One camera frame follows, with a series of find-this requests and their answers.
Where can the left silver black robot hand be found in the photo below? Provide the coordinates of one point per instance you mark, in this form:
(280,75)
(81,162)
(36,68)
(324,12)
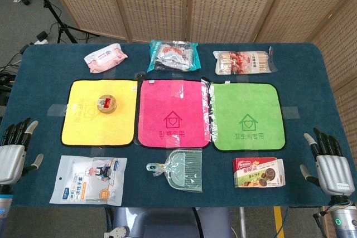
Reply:
(12,160)

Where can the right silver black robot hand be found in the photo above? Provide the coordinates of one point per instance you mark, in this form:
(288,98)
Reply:
(332,172)

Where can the small round tin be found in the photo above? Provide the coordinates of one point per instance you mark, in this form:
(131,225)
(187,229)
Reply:
(106,104)

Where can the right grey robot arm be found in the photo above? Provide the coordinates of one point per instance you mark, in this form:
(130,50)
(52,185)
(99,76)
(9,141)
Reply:
(342,218)

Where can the red green chocolate wafer box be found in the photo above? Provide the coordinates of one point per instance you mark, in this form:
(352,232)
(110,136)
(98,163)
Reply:
(258,172)

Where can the yellow cloth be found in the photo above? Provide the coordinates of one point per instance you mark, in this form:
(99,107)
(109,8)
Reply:
(99,112)

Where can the green cloth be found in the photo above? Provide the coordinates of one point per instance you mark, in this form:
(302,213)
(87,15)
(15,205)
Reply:
(248,116)

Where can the pink cloth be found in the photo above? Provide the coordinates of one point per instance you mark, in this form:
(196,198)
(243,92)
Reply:
(173,114)

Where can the disposable gloves bag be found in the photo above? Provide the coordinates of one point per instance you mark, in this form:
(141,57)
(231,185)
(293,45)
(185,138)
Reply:
(87,180)

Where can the white power adapter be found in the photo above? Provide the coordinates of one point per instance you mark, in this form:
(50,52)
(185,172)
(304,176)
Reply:
(42,38)

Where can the pink wet wipes pack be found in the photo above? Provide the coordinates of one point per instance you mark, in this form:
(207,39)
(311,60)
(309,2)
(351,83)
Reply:
(105,57)

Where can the bamboo skewers pack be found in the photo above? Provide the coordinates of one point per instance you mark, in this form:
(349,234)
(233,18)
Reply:
(242,62)

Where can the packaged green mini dustpan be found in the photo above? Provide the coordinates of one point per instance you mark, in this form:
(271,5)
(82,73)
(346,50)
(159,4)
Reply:
(182,171)

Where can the black tripod stand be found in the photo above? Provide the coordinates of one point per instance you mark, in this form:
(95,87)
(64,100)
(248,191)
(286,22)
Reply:
(57,9)

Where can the grey robot torso base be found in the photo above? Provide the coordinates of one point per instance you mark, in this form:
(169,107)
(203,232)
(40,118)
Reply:
(167,222)

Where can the dark blue table mat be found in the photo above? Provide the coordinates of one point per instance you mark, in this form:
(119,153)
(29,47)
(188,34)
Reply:
(173,62)

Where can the teal snack bag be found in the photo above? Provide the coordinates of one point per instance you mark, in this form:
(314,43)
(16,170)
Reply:
(174,55)

